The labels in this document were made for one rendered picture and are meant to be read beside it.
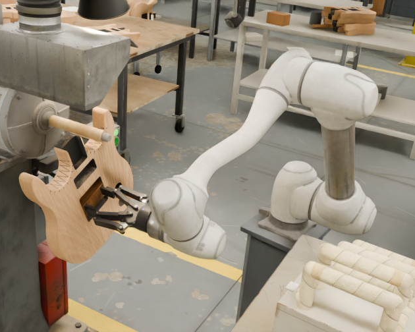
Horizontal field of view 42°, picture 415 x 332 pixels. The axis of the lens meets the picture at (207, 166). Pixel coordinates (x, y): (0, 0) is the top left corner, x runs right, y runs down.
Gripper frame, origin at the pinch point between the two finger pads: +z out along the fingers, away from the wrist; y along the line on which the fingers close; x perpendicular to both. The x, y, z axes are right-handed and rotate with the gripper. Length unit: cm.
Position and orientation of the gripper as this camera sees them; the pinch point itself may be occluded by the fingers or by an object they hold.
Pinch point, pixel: (95, 199)
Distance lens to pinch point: 159.6
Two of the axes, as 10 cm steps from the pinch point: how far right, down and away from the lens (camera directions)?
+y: 4.7, -6.6, 5.9
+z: -8.8, -2.7, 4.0
